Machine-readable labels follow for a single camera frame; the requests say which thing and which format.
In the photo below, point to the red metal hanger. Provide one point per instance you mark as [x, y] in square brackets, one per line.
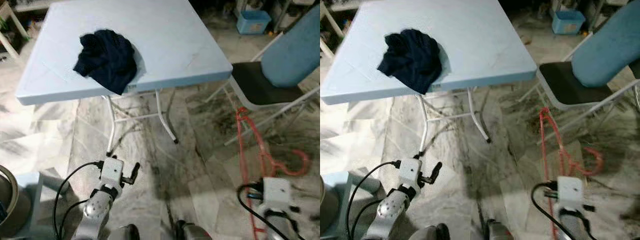
[548, 150]
[242, 150]

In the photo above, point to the robot leg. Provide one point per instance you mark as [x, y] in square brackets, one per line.
[192, 232]
[436, 234]
[125, 234]
[500, 232]

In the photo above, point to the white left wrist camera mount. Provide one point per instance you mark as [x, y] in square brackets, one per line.
[410, 172]
[112, 172]

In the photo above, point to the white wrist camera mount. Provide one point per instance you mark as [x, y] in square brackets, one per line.
[277, 192]
[410, 172]
[112, 172]
[570, 191]

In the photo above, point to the light blue folding table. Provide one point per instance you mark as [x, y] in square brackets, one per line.
[165, 40]
[480, 40]

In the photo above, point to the light blue cushion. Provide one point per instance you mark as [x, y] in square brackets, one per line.
[292, 55]
[605, 50]

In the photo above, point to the right robot leg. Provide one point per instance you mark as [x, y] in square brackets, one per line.
[500, 232]
[192, 232]

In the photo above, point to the left robot leg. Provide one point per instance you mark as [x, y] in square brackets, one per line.
[125, 234]
[436, 234]

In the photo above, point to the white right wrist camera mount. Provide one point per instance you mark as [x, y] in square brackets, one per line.
[570, 191]
[277, 192]

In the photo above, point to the light blue plastic stool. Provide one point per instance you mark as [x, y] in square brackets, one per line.
[335, 185]
[35, 182]

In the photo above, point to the grey metal pot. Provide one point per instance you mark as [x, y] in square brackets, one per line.
[10, 210]

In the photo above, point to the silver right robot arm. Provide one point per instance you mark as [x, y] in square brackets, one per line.
[280, 227]
[572, 227]

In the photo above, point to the white folding chair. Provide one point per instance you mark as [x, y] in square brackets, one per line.
[565, 85]
[255, 85]

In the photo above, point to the light blue plastic bin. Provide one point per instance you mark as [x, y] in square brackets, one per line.
[569, 22]
[254, 22]

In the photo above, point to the dark navy garment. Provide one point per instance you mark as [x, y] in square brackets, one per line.
[107, 62]
[412, 60]

